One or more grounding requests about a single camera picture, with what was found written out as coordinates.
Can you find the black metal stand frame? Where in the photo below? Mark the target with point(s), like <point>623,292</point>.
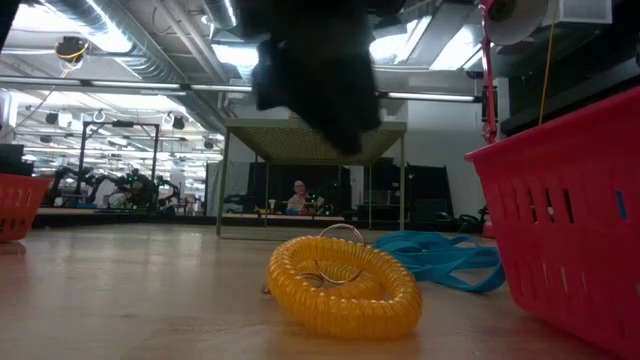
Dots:
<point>82,150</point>

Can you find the person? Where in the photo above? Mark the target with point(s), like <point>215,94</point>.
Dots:
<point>299,197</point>

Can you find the orange plastic basket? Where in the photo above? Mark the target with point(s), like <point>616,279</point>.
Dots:
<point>20,205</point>

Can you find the black robot arms cluster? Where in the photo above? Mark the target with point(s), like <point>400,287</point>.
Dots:
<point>135,190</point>

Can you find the yellow spiral wrist coil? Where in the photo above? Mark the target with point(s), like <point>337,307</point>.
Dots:
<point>350,310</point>

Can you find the red plastic basket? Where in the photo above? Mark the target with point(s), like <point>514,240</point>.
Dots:
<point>575,225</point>

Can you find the black monitor screen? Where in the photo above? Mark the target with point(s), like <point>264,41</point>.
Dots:
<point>11,160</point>

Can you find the green perforated metal shelf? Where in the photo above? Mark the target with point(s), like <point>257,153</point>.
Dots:
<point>260,142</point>

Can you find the red desk lamp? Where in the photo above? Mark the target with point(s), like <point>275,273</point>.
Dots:
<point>489,100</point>

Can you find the black cabinet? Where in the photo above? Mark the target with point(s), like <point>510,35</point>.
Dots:
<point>425,190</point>

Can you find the long white light bar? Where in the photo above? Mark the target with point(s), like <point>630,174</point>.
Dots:
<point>125,85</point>

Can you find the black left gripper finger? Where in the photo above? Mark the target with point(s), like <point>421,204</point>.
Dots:
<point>350,135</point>

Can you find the black aluminium table frame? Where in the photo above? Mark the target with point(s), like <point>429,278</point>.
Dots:
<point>125,218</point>

